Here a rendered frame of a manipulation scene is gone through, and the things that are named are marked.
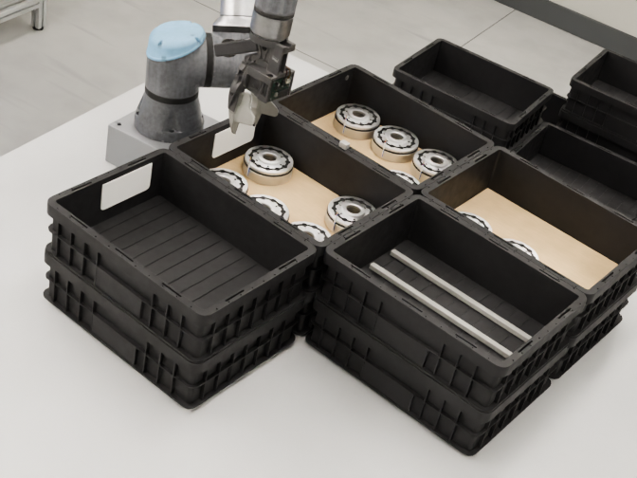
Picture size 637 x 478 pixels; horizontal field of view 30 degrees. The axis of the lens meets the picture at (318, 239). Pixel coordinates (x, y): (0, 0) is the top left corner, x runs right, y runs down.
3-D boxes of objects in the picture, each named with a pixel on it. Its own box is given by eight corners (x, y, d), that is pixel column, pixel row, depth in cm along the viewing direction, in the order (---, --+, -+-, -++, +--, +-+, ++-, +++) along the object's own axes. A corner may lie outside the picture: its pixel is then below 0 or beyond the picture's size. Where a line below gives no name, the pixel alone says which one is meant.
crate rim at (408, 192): (163, 156, 231) (165, 145, 230) (265, 110, 252) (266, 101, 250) (318, 259, 214) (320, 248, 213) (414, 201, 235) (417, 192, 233)
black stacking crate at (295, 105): (260, 148, 258) (267, 102, 251) (344, 107, 278) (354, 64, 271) (403, 239, 241) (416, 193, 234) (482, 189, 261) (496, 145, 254)
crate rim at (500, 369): (318, 259, 214) (320, 248, 213) (414, 201, 235) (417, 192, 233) (500, 380, 197) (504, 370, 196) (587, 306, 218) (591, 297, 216)
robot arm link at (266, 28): (245, 7, 215) (274, -1, 221) (240, 29, 218) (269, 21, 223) (275, 24, 212) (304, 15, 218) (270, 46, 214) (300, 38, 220)
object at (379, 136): (365, 138, 260) (365, 137, 259) (388, 122, 267) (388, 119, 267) (404, 158, 256) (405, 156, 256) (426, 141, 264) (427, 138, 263)
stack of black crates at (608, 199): (473, 251, 357) (503, 157, 337) (515, 211, 379) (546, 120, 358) (593, 314, 343) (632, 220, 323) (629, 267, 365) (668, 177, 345)
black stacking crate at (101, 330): (37, 298, 223) (40, 248, 216) (153, 239, 244) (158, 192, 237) (188, 417, 206) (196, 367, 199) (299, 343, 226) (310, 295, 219)
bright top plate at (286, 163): (234, 155, 245) (235, 152, 245) (271, 142, 252) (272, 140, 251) (265, 180, 240) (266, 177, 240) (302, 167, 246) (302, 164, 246)
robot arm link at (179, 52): (141, 70, 258) (145, 13, 250) (203, 72, 261) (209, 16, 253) (146, 99, 249) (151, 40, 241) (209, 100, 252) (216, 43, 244)
